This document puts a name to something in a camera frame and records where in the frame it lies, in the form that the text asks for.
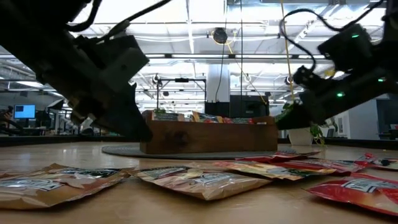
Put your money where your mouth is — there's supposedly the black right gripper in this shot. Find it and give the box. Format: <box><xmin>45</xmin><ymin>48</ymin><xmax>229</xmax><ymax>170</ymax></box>
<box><xmin>275</xmin><ymin>83</ymin><xmax>346</xmax><ymax>131</ymax></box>

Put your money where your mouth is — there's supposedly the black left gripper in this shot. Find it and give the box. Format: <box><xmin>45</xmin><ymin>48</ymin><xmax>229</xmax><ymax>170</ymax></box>
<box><xmin>37</xmin><ymin>34</ymin><xmax>153</xmax><ymax>142</ymax></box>

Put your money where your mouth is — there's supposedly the wooden tea organizer box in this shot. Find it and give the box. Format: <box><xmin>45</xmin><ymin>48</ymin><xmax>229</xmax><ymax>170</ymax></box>
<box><xmin>139</xmin><ymin>110</ymin><xmax>279</xmax><ymax>156</ymax></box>

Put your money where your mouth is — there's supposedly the green plant in white pot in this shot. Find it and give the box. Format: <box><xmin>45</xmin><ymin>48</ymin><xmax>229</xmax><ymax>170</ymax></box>
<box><xmin>275</xmin><ymin>99</ymin><xmax>340</xmax><ymax>146</ymax></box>

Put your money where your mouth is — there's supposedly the grey round woven placemat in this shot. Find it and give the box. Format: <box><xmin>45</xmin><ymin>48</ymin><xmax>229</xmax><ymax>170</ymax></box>
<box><xmin>101</xmin><ymin>144</ymin><xmax>282</xmax><ymax>161</ymax></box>

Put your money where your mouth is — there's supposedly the large black cabinet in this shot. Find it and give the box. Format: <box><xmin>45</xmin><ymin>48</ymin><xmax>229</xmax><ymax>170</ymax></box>
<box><xmin>229</xmin><ymin>95</ymin><xmax>270</xmax><ymax>119</ymax></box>

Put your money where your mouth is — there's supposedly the long white light bar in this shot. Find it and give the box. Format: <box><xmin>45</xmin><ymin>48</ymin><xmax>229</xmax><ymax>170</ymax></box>
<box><xmin>136</xmin><ymin>88</ymin><xmax>304</xmax><ymax>93</ymax></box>
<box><xmin>146</xmin><ymin>53</ymin><xmax>327</xmax><ymax>60</ymax></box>

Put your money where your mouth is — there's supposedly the small black cabinet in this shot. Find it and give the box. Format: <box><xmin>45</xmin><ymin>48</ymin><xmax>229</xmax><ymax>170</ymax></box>
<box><xmin>204</xmin><ymin>101</ymin><xmax>231</xmax><ymax>119</ymax></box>

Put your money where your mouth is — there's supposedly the white building column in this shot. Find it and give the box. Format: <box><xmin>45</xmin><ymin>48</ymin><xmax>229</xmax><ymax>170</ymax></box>
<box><xmin>206</xmin><ymin>63</ymin><xmax>231</xmax><ymax>103</ymax></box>

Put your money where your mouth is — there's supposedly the computer monitor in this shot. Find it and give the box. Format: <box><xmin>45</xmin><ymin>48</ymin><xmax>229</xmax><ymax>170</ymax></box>
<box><xmin>13</xmin><ymin>104</ymin><xmax>36</xmax><ymax>120</ymax></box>

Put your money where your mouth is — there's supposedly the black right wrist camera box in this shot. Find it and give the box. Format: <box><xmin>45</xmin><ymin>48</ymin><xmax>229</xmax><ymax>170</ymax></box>
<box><xmin>293</xmin><ymin>65</ymin><xmax>317</xmax><ymax>91</ymax></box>

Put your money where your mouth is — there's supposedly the yellow power cable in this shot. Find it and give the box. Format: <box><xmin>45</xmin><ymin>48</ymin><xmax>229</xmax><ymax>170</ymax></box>
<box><xmin>279</xmin><ymin>0</ymin><xmax>296</xmax><ymax>103</ymax></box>

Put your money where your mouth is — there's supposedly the black metal stand frame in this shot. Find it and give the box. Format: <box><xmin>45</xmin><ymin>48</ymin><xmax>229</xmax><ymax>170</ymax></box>
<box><xmin>155</xmin><ymin>77</ymin><xmax>207</xmax><ymax>110</ymax></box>

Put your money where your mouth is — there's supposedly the black aluminium table frame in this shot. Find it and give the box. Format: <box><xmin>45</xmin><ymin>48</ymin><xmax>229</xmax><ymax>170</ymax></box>
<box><xmin>0</xmin><ymin>136</ymin><xmax>398</xmax><ymax>150</ymax></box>

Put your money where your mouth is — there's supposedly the dark wall screen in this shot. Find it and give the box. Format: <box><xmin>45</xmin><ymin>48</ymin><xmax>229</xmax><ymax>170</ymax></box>
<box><xmin>376</xmin><ymin>99</ymin><xmax>398</xmax><ymax>140</ymax></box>

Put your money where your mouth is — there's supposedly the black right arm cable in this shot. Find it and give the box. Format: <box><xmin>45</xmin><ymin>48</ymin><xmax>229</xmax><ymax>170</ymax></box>
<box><xmin>279</xmin><ymin>0</ymin><xmax>386</xmax><ymax>73</ymax></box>

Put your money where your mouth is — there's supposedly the thin black power cable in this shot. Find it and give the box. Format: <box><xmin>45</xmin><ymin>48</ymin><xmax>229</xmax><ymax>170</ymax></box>
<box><xmin>239</xmin><ymin>0</ymin><xmax>244</xmax><ymax>119</ymax></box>

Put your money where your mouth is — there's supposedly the black hanging cord reel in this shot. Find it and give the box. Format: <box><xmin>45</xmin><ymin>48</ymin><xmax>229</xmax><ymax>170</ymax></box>
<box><xmin>212</xmin><ymin>27</ymin><xmax>229</xmax><ymax>45</ymax></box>

